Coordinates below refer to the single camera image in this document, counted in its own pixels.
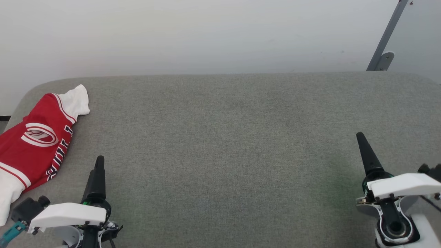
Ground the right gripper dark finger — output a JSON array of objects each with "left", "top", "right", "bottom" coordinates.
[{"left": 356, "top": 132, "right": 386, "bottom": 178}]

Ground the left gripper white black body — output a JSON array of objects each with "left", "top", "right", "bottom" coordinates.
[{"left": 28, "top": 195, "right": 112, "bottom": 235}]

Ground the grey metal pole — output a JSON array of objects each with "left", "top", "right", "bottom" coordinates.
[{"left": 366, "top": 0, "right": 409, "bottom": 71}]

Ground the teal cable connector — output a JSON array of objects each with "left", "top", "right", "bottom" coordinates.
[{"left": 0, "top": 221, "right": 27, "bottom": 244}]

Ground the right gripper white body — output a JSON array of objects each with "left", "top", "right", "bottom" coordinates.
[{"left": 356, "top": 171, "right": 441, "bottom": 208}]

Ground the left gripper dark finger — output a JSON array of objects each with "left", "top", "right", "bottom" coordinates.
[{"left": 81, "top": 156, "right": 107, "bottom": 206}]

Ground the grey metal pole bracket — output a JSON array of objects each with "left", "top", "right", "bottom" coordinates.
[{"left": 376, "top": 52, "right": 395, "bottom": 71}]

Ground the grey fabric sofa surface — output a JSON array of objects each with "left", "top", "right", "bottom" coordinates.
[{"left": 0, "top": 71, "right": 441, "bottom": 248}]

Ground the red and white jersey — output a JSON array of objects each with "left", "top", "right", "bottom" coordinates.
[{"left": 0, "top": 84, "right": 91, "bottom": 227}]

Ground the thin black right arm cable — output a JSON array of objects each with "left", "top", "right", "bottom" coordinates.
[{"left": 420, "top": 194, "right": 441, "bottom": 212}]

